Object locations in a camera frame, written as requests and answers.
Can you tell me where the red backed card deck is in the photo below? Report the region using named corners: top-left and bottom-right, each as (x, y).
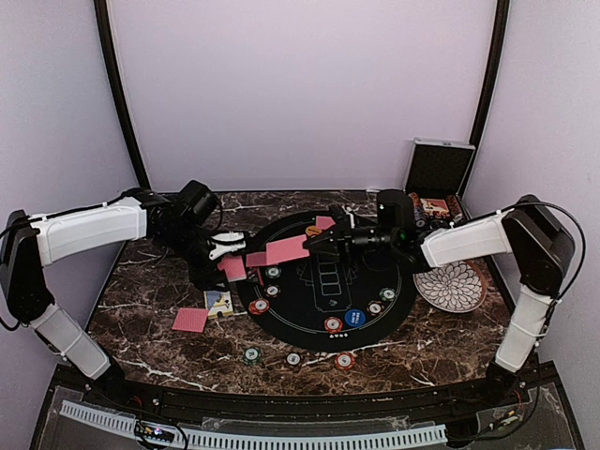
top-left (217, 255), bottom-right (248, 282)

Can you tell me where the black left frame post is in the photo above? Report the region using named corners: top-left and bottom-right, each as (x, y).
top-left (93, 0), bottom-right (151, 188)

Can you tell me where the blue small blind button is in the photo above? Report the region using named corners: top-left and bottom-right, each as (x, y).
top-left (344, 308), bottom-right (367, 328)

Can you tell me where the black red poker chip stack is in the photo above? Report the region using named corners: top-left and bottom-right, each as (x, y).
top-left (286, 352), bottom-right (302, 367)

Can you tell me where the boxed card deck in case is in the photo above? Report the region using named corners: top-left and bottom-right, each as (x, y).
top-left (420, 198), bottom-right (451, 218)

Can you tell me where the white slotted cable duct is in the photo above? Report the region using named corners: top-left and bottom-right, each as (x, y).
top-left (59, 400), bottom-right (448, 449)

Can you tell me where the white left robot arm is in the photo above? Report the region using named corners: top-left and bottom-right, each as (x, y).
top-left (1, 181), bottom-right (227, 409)

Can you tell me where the green poker chip stack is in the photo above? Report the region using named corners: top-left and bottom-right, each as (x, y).
top-left (243, 347), bottom-right (262, 366)

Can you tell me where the black corner frame post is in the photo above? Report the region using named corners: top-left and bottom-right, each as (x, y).
top-left (469, 0), bottom-right (510, 148)

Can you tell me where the blue backed card deck box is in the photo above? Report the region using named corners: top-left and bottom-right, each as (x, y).
top-left (203, 291), bottom-right (233, 319)

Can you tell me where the purple and orange chip roll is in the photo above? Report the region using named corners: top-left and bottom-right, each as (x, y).
top-left (409, 192), bottom-right (427, 229)

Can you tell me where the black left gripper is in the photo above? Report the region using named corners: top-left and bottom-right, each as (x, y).
top-left (159, 223), bottom-right (231, 292)

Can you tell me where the aluminium poker case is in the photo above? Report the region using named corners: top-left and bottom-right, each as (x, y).
top-left (404, 138), bottom-right (475, 221)

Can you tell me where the red yellow poker chip stack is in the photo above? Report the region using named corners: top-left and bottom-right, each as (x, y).
top-left (335, 352), bottom-right (355, 370)

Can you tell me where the round black poker mat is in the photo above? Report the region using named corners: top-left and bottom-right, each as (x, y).
top-left (235, 210), bottom-right (419, 353)

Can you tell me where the patterned ceramic plate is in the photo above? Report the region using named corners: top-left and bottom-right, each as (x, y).
top-left (413, 261), bottom-right (487, 314)

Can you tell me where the brown chip roll in case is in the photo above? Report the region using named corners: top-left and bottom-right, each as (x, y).
top-left (445, 195), bottom-right (465, 223)

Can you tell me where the orange big blind button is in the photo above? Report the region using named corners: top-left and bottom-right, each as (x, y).
top-left (305, 226), bottom-right (321, 237)

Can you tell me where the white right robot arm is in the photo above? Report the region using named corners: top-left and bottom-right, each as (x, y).
top-left (303, 189), bottom-right (585, 407)

